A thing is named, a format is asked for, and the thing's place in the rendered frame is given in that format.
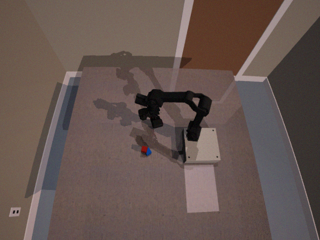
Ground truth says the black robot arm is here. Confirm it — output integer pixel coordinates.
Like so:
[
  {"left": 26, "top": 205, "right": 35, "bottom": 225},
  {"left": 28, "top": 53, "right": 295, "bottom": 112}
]
[{"left": 134, "top": 89, "right": 212, "bottom": 142}]

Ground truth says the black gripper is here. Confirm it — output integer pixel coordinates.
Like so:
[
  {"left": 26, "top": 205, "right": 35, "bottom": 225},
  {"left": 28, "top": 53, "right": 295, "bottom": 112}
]
[{"left": 148, "top": 105, "right": 163, "bottom": 129}]

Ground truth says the blue cube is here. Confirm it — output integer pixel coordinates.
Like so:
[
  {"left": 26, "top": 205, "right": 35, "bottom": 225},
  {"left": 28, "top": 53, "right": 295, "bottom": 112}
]
[{"left": 145, "top": 148, "right": 152, "bottom": 156}]

